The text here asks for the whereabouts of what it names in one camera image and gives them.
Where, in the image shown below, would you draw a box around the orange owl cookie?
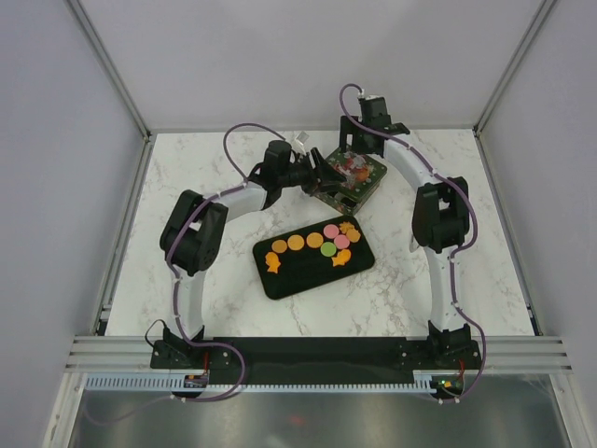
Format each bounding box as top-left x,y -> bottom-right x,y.
345,228 -> 361,244

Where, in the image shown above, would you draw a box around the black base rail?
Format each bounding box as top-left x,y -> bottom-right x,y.
150,336 -> 480,386

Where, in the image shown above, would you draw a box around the pink round cookie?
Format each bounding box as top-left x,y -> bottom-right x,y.
334,234 -> 351,249
323,224 -> 340,239

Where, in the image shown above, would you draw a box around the metal tongs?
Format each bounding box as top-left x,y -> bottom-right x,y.
409,235 -> 420,253

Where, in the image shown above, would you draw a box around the aluminium frame post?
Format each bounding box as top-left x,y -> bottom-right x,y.
64,0 -> 154,141
472,0 -> 559,137

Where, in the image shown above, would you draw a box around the orange fish cookie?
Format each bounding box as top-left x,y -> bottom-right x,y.
332,248 -> 352,267
265,252 -> 281,273

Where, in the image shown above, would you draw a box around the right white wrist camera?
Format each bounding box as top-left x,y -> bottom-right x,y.
357,92 -> 377,102

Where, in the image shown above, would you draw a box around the white slotted cable duct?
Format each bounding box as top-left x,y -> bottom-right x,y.
85,372 -> 437,394

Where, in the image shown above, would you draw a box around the right aluminium frame post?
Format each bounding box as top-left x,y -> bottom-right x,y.
472,0 -> 559,137

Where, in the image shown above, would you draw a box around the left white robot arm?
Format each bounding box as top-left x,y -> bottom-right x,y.
150,140 -> 346,369

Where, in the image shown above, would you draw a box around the green round cookie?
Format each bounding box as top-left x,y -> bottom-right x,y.
320,241 -> 337,258

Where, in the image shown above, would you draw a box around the left aluminium frame post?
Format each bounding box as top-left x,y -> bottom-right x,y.
64,0 -> 154,141

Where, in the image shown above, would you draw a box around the gold square tin lid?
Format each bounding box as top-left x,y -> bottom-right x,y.
326,148 -> 387,203

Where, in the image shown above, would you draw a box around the orange flower cookie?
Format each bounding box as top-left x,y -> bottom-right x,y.
338,221 -> 354,234

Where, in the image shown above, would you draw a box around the square cookie tin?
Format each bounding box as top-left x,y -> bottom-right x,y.
314,187 -> 378,216

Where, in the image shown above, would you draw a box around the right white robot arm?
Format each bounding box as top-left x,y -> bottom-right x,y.
340,90 -> 476,369

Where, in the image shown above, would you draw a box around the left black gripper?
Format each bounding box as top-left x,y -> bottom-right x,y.
279,150 -> 346,199

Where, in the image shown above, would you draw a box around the black rectangular tray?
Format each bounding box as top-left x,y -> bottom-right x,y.
252,215 -> 375,301

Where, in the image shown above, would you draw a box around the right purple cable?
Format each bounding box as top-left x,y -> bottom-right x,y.
338,83 -> 491,407

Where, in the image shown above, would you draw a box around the orange round cookie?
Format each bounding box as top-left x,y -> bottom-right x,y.
306,232 -> 325,248
287,234 -> 305,251
271,239 -> 288,254

